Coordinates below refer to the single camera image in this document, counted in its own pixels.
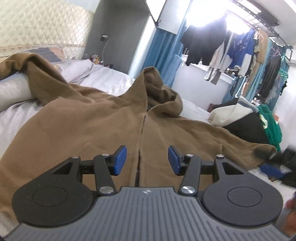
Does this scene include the small bottles on nightstand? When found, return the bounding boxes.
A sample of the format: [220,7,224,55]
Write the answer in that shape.
[89,54,104,65]

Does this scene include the blue white hanging jacket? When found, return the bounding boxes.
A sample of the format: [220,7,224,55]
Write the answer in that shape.
[209,29,255,76]

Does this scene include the black hanging coat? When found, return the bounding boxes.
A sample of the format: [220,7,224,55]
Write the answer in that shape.
[180,18,227,66]

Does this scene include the cream quilted headboard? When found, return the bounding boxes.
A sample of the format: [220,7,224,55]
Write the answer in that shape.
[1,1,94,59]

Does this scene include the patchwork pillow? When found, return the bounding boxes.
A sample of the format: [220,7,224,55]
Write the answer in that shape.
[26,47,65,63]

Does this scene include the tan hanging jacket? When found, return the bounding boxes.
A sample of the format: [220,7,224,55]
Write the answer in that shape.
[250,30,268,70]

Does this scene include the grey quilted duvet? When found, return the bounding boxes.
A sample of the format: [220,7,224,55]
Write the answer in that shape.
[1,60,94,111]

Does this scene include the black metal clothes rack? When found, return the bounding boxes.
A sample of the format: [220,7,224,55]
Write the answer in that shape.
[229,1,293,62]

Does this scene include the black hanging garment right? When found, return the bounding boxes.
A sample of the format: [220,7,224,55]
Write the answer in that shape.
[259,55,281,98]

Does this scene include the striped hanging garment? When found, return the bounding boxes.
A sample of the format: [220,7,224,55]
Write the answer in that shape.
[204,67,221,85]

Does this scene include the brown zip hoodie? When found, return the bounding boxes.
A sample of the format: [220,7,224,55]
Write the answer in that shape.
[1,53,275,235]

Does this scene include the grey bed sheet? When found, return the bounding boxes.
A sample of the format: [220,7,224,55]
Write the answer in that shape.
[0,59,296,232]

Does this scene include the wall charger with cable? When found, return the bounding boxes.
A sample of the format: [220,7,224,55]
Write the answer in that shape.
[101,34,109,61]

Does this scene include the blue curtain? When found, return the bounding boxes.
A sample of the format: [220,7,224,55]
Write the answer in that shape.
[142,20,187,87]

